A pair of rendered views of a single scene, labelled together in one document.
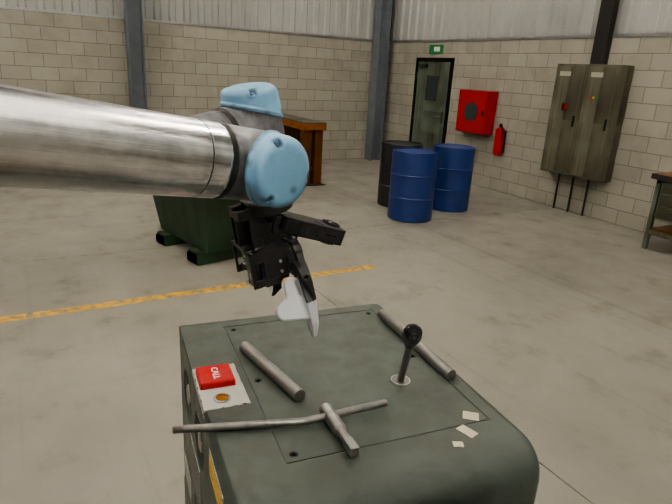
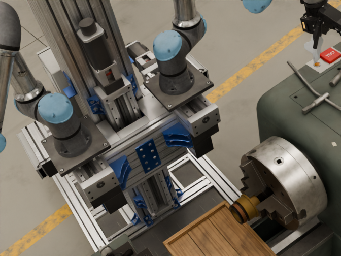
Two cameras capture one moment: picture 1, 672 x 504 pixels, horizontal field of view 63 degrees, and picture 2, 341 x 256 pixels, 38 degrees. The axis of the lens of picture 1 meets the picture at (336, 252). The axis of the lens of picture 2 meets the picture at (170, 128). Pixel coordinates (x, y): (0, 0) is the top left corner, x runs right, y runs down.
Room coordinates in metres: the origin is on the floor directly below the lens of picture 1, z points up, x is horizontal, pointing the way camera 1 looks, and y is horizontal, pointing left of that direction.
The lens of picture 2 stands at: (0.27, -1.16, 2.55)
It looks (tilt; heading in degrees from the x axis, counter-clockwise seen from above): 47 degrees down; 93
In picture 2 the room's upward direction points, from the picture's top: 17 degrees counter-clockwise
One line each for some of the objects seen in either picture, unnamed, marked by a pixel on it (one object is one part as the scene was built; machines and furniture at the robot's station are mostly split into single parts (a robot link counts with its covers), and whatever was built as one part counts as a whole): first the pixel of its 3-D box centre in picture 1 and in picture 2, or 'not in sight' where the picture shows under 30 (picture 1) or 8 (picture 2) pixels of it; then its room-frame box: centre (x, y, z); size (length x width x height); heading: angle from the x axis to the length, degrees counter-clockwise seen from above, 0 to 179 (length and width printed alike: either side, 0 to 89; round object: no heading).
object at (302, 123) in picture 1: (293, 147); not in sight; (9.50, 0.83, 0.50); 1.61 x 0.44 x 1.00; 30
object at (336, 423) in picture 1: (339, 429); (315, 103); (0.71, -0.02, 1.27); 0.12 x 0.02 x 0.02; 24
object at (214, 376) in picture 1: (215, 377); (330, 56); (0.85, 0.20, 1.26); 0.06 x 0.06 x 0.02; 23
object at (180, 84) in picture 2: not in sight; (174, 73); (0.27, 0.39, 1.21); 0.15 x 0.15 x 0.10
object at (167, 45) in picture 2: not in sight; (170, 51); (0.27, 0.39, 1.33); 0.13 x 0.12 x 0.14; 46
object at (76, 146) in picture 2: not in sight; (69, 134); (-0.19, 0.20, 1.21); 0.15 x 0.15 x 0.10
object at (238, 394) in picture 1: (220, 399); (326, 65); (0.83, 0.19, 1.23); 0.13 x 0.08 x 0.06; 23
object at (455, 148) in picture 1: (450, 177); not in sight; (7.77, -1.56, 0.44); 0.59 x 0.59 x 0.88
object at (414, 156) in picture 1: (412, 184); not in sight; (7.06, -0.94, 0.44); 0.59 x 0.59 x 0.88
